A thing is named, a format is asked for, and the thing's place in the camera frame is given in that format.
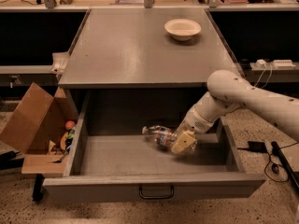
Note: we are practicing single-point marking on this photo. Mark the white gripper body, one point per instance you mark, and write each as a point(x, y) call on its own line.
point(195, 122)

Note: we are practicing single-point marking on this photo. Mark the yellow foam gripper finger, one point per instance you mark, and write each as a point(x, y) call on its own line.
point(184, 140)

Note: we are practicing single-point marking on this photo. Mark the clear plastic water bottle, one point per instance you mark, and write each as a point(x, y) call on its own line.
point(164, 138)

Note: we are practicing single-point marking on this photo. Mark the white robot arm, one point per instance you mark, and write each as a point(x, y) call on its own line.
point(226, 92)

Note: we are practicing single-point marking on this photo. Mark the open grey top drawer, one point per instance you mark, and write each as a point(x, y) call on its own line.
point(112, 168)

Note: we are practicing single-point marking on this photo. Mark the black power adapter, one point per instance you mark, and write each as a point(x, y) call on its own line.
point(254, 146)

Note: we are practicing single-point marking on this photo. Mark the grey metal cabinet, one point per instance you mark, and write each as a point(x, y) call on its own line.
point(137, 72)

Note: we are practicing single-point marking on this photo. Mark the black pole on floor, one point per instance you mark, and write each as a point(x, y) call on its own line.
point(293, 176)

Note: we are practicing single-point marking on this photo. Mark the white power strip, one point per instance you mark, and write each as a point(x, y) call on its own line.
point(277, 64)

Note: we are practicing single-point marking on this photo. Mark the white paper bowl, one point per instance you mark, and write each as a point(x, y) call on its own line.
point(182, 29)

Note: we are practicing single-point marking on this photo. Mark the orange ball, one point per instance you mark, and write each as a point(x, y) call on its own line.
point(69, 125)

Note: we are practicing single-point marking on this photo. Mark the brown cardboard box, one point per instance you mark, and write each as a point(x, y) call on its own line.
point(38, 119)

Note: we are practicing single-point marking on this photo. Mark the black drawer handle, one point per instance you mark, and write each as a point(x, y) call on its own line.
point(156, 193)

